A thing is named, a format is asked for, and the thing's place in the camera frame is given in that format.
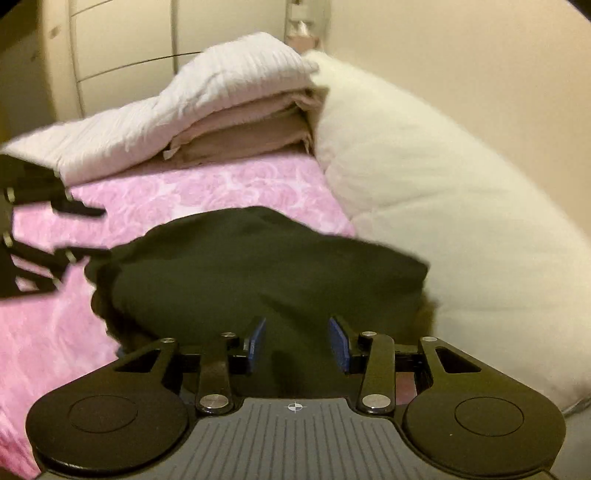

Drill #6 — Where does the blurred pink object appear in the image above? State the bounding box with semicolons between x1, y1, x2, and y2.
286;18;326;55

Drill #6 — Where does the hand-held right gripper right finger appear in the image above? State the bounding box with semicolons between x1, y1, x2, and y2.
327;316;485;416

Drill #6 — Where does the black garment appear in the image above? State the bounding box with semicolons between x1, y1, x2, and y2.
84;205;439;400

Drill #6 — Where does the white pillow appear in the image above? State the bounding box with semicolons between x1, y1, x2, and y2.
302;50;591;409

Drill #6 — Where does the pink floral bed sheet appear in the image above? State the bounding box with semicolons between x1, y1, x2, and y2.
0;152;357;478

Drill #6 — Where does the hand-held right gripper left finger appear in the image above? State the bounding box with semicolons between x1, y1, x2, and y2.
113;316;269;416

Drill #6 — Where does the cream wardrobe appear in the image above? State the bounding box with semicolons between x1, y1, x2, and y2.
0;0;298;134

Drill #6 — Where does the white folded blanket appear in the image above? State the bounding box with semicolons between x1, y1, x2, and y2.
0;32;320;184

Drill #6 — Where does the tan folded blanket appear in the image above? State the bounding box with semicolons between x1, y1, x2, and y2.
161;111;315;166

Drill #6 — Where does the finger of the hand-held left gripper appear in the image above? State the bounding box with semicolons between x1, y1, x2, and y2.
0;154;108;220
0;231;112;298

